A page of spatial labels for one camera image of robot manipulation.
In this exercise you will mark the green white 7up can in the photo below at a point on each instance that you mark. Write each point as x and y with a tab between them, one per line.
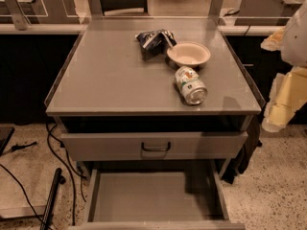
190	85

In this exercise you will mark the black bar on floor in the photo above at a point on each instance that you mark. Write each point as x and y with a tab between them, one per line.
47	216

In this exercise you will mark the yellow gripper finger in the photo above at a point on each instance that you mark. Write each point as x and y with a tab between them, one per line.
288	94
274	41

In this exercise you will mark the black drawer handle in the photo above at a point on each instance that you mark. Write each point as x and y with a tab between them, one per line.
156	149

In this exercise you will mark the crumpled blue chip bag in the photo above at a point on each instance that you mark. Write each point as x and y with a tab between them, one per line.
156	40

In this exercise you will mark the white bowl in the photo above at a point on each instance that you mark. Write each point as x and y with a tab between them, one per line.
189	54

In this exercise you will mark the grey top drawer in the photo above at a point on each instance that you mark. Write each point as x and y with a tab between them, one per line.
127	146

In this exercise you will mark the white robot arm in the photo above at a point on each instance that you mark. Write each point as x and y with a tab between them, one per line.
294	43

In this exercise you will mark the grey drawer cabinet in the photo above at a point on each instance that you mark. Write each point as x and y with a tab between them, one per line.
107	87

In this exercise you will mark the grey open middle drawer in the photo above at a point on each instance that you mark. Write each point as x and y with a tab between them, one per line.
156	195

